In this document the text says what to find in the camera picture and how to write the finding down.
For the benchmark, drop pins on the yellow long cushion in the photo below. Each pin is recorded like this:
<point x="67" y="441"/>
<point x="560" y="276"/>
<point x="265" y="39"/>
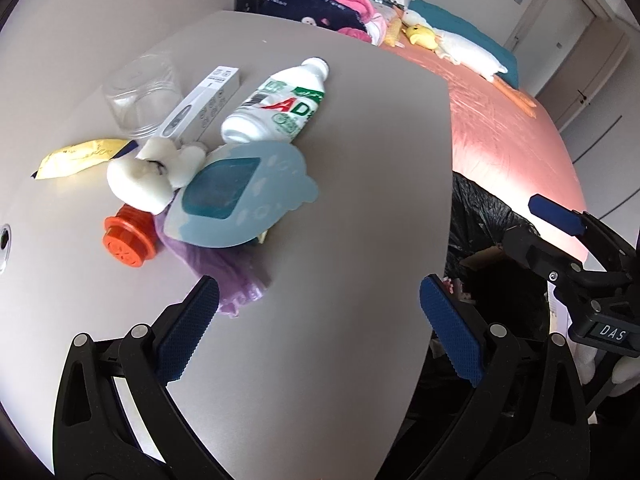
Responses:
<point x="392" y="32"/>

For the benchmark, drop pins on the white desk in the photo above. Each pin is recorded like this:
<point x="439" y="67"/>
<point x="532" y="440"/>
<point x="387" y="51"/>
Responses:
<point x="325" y="285"/>

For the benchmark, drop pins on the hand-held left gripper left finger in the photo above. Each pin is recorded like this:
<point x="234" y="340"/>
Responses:
<point x="187" y="330"/>

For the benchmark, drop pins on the white door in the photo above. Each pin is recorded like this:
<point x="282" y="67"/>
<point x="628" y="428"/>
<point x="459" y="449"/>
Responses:
<point x="550" y="10"/>

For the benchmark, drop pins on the bed with pink sheet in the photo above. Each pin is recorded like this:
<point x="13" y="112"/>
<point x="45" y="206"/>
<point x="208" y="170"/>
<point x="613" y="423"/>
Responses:
<point x="500" y="150"/>

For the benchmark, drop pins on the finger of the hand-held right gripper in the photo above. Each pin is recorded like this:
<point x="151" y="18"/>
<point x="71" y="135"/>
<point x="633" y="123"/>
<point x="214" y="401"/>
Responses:
<point x="555" y="212"/>
<point x="530" y="250"/>

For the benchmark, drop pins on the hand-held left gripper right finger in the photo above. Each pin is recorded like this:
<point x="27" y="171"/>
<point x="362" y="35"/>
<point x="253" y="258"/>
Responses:
<point x="450" y="330"/>

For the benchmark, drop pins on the orange capped bottle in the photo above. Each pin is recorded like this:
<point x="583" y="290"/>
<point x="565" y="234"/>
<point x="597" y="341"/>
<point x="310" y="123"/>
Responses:
<point x="127" y="240"/>

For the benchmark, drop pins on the purple plastic bag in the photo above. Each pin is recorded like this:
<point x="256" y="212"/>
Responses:
<point x="220" y="265"/>

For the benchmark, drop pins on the white bottle green label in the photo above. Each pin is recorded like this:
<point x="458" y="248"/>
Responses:
<point x="270" y="110"/>

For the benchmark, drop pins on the long white cardboard box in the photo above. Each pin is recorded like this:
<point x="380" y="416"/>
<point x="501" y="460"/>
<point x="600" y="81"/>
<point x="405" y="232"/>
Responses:
<point x="205" y="100"/>

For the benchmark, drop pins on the teal pillow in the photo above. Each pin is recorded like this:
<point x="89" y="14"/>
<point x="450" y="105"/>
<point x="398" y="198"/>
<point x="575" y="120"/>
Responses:
<point x="450" y="17"/>

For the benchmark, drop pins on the brown cardboard piece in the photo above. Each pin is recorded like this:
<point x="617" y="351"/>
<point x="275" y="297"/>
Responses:
<point x="482" y="256"/>

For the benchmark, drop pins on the clear plastic jar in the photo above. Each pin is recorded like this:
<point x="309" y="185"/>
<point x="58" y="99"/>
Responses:
<point x="140" y="95"/>

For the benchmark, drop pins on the white fuzzy cloth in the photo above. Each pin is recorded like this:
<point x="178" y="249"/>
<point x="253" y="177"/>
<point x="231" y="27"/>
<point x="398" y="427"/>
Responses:
<point x="625" y="370"/>

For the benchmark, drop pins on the yellow duck plush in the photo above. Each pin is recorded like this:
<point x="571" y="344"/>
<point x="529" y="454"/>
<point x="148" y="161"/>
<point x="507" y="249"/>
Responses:
<point x="420" y="35"/>

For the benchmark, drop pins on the pink white cartoon blanket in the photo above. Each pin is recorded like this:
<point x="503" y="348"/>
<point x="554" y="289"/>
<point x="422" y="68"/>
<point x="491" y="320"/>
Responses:
<point x="375" y="27"/>

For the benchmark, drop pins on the white goose plush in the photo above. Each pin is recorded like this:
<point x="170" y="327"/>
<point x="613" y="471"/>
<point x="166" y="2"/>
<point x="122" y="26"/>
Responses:
<point x="465" y="50"/>

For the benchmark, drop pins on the navy printed fleece blanket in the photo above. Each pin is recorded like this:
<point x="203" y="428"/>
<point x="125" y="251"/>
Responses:
<point x="295" y="0"/>

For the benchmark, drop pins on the white tissue wad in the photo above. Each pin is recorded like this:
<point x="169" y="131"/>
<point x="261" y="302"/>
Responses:
<point x="140" y="180"/>

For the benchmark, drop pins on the trash bin with black bag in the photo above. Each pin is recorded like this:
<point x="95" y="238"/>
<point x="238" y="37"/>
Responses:
<point x="480" y="220"/>

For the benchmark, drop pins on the yellow snack packet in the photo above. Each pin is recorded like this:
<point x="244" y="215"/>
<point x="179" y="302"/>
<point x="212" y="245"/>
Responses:
<point x="75" y="157"/>

